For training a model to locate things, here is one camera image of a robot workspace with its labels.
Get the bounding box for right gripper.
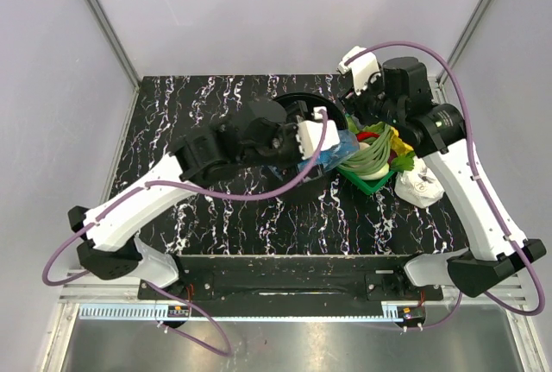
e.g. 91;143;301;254
336;63;404;131

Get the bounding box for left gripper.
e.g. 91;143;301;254
241;102;325;186

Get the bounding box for detached blue trash bag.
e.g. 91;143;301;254
267;130;360;183

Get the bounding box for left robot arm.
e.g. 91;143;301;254
77;101;333;299

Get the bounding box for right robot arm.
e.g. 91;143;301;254
338;53;546;299

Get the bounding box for black trash bin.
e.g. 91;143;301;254
258;91;347;205

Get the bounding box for red chili pepper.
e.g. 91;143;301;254
356;132;380;142

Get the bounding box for yellow white cabbage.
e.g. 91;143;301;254
390;127;413;156

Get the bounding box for green vegetable basket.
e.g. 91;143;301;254
337;115;396;194

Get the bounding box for green long beans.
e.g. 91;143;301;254
338;127;392;180

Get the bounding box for green leafy vegetable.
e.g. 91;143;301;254
390;154;416;173

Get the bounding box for white crumpled paper ball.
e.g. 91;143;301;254
394;165;445;209

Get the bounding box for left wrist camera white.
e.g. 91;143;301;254
296;106;340;160

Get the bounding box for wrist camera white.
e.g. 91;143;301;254
296;106;340;160
337;46;380;95

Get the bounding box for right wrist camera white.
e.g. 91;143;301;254
337;46;380;95

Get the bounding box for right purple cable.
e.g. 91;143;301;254
342;41;547;332

